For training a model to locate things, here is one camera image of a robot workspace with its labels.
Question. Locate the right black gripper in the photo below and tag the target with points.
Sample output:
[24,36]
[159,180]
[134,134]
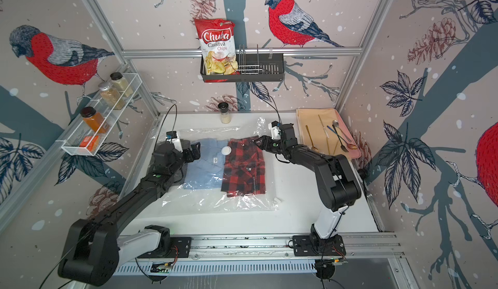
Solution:
[264,140]

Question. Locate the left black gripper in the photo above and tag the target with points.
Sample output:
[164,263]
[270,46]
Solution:
[196,152]

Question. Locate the red black plaid shirt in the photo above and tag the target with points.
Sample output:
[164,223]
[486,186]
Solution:
[244,168]

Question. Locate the clear plastic vacuum bag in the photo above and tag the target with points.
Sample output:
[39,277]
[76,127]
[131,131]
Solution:
[180,201]

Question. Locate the light blue shirt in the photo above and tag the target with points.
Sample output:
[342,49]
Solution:
[207,172]

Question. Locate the dark grey pinstripe shirt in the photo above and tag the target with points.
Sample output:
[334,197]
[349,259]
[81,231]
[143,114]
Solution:
[180,175]

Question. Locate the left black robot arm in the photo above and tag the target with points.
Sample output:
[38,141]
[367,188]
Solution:
[94,249]

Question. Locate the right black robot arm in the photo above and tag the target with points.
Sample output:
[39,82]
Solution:
[337,184]

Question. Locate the white bag valve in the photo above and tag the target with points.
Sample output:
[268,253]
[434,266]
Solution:
[226,150]

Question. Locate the red cassava chips bag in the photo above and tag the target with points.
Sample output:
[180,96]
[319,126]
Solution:
[217,43]

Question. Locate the gold spoon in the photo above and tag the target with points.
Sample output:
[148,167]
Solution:
[313,147]

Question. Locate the spice jar on table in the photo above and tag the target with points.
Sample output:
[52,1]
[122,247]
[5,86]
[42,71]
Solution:
[224,109]

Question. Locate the gold chopstick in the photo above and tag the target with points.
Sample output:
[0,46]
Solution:
[325,132]

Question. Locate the silver spoon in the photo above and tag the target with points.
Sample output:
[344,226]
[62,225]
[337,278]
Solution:
[336,126]

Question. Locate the small orange box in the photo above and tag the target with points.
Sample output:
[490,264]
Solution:
[90,143]

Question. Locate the orange spice jar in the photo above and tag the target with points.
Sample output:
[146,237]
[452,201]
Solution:
[94,120]

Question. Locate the spice jar silver lid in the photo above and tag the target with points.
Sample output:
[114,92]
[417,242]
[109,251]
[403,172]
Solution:
[111,96]

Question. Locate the spice jar black lid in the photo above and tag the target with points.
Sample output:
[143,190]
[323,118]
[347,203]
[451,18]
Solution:
[121,84]

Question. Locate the pink tray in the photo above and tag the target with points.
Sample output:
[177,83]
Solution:
[353,150]

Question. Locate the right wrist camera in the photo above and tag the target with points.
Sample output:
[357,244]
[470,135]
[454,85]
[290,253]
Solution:
[275,131]

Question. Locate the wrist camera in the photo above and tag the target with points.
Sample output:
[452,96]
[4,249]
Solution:
[275,131]
[174,138]

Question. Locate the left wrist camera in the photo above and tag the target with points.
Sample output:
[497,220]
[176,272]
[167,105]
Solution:
[174,138]

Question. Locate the black wire wall basket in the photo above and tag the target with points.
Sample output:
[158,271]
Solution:
[245,67]

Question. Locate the clear acrylic wall shelf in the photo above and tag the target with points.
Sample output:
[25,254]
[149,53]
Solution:
[101,114]

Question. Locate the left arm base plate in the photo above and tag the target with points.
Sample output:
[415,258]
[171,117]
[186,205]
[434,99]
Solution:
[170,248]

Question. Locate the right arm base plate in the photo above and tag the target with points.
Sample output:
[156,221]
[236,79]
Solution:
[310,245]

